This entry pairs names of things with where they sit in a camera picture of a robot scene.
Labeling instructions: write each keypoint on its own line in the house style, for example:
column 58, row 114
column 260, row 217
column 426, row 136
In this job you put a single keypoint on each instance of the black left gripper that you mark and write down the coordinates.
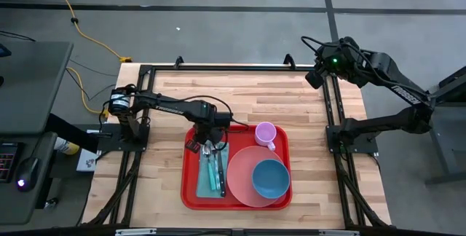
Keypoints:
column 211, row 128

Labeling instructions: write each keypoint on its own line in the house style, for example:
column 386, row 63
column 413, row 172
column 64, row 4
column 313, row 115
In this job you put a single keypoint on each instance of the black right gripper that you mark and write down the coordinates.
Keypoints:
column 335, row 65

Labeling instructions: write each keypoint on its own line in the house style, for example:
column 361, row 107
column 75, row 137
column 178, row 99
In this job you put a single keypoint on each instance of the black knife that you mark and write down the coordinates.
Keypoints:
column 222, row 177

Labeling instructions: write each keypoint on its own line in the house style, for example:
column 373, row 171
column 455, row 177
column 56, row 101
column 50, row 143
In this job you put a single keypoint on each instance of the teal cloth napkin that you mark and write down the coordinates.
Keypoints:
column 202, row 188

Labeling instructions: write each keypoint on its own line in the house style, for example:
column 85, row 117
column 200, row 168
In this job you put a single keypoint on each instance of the pink plastic plate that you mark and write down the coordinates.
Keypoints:
column 240, row 177

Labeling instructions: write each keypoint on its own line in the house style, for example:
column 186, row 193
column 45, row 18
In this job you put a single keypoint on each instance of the lilac plastic cup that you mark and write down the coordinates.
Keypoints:
column 265, row 134

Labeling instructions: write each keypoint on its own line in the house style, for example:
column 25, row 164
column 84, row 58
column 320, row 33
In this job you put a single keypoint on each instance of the blue plastic bowl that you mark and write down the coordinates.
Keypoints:
column 271, row 178

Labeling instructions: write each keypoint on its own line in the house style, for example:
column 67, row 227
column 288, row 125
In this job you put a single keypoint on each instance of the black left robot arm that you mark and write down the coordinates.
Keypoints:
column 167, row 105

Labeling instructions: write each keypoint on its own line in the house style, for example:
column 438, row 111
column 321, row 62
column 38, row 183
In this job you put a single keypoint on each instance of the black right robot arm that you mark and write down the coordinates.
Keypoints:
column 404, row 94

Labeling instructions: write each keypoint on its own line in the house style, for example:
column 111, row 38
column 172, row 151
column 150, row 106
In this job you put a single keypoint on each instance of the red plastic tray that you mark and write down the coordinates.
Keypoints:
column 189, row 192

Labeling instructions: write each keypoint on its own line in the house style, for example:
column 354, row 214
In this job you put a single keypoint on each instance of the small white box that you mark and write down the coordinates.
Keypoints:
column 86, row 161

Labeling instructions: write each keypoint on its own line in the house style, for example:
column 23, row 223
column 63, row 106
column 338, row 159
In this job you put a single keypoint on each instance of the dark metal stand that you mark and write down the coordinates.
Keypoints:
column 448, row 137

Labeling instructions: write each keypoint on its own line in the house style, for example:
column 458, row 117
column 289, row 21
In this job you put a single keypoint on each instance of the black diagonal strut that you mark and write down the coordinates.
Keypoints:
column 73, row 132

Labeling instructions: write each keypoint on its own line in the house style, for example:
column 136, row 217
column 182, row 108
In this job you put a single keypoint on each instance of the yellow container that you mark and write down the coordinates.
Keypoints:
column 69, row 148

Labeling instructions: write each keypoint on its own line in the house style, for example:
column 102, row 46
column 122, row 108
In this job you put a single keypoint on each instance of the black computer mouse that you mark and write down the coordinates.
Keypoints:
column 26, row 174

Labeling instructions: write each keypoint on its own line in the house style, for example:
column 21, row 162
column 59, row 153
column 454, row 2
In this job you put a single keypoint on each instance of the grey desk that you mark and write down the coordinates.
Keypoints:
column 25, row 83

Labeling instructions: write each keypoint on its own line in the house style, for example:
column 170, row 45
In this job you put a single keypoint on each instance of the black backlit keyboard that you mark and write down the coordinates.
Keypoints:
column 6, row 163

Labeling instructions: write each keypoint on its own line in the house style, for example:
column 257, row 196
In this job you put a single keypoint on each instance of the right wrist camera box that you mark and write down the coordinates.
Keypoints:
column 315, row 79

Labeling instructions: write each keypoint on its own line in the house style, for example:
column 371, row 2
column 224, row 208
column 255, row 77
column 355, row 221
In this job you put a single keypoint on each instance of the black frame clamp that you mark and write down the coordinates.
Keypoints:
column 290, row 62
column 178, row 62

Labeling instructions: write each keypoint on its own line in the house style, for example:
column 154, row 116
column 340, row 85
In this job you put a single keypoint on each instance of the wooden table with black frame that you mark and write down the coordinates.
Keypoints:
column 236, row 68

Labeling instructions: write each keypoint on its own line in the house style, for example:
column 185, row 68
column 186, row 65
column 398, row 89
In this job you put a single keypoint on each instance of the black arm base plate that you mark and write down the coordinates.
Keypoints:
column 364, row 145
column 109, row 145

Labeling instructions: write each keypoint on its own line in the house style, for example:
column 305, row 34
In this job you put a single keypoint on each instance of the silver bracket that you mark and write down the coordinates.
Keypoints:
column 134, row 232
column 338, row 233

